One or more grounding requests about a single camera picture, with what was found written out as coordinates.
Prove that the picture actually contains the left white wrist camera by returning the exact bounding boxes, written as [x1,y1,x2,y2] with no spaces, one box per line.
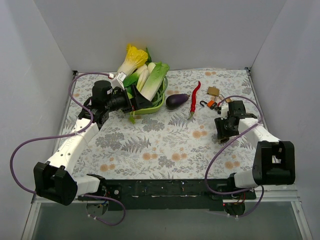
[111,72,127,90]

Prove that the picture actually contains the green long beans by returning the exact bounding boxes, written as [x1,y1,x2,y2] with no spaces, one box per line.
[152,76,168,107]

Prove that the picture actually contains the white green leek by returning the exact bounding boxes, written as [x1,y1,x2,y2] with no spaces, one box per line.
[136,69,150,92]

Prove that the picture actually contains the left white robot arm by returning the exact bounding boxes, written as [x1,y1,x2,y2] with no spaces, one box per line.
[33,80,154,206]

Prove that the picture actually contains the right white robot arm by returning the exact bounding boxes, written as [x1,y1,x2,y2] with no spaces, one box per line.
[214,100,296,199]

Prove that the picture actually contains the green plastic basket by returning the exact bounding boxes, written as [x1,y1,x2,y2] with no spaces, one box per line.
[113,73,169,116]

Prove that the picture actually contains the long green white cabbage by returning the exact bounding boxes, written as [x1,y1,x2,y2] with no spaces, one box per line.
[140,62,170,101]

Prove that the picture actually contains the floral table mat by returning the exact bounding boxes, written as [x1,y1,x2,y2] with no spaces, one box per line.
[72,69,256,179]

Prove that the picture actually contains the green bok choy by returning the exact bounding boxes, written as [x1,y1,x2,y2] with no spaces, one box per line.
[123,72,140,88]

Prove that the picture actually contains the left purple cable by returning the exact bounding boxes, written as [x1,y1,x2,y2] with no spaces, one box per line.
[9,71,126,226]

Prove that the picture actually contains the brass padlock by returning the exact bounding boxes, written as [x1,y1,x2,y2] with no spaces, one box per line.
[207,86,220,97]

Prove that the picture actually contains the purple eggplant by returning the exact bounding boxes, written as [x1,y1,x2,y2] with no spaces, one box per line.
[166,93,190,110]

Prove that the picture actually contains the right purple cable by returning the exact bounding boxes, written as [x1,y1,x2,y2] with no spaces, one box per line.
[204,95,265,218]

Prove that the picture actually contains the orange padlock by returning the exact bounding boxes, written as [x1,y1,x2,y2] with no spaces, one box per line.
[200,100,219,111]

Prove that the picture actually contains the red chili pepper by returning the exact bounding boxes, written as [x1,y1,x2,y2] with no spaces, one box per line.
[188,81,201,120]

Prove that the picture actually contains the purple cable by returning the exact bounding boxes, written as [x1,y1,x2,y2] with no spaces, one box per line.
[9,71,126,226]
[204,95,265,218]

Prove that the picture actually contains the yellow leaf napa cabbage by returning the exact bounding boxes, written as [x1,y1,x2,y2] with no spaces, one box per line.
[117,43,148,76]

